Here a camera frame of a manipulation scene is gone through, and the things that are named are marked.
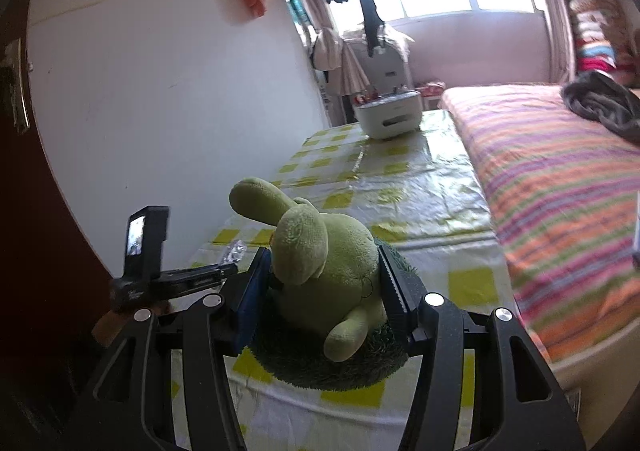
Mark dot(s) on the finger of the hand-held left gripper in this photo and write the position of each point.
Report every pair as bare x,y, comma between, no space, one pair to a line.
200,276

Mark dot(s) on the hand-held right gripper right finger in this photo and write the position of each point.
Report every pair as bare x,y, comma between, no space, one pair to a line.
397,293

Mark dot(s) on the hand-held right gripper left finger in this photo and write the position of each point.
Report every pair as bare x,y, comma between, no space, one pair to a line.
250,303

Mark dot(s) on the clear plastic wrapper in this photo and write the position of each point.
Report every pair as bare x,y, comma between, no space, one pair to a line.
235,250

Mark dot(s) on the green plush toy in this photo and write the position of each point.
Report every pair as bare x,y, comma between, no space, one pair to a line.
310,251

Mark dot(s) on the yellow checked tablecloth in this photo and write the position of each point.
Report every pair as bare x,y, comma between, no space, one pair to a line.
400,191

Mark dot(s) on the dark red door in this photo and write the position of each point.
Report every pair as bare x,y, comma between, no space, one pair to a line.
30,231

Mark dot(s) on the white plastic basket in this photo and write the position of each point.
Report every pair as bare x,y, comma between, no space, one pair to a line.
390,116

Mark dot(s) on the grey blanket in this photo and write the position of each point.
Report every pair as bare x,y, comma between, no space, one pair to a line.
600,106

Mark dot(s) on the black hanging garment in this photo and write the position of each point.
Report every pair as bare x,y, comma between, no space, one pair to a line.
370,16

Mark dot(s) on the pink curtain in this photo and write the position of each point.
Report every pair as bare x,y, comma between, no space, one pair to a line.
557,31

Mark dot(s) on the stack of folded quilts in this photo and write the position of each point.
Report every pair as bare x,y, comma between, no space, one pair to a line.
595,41

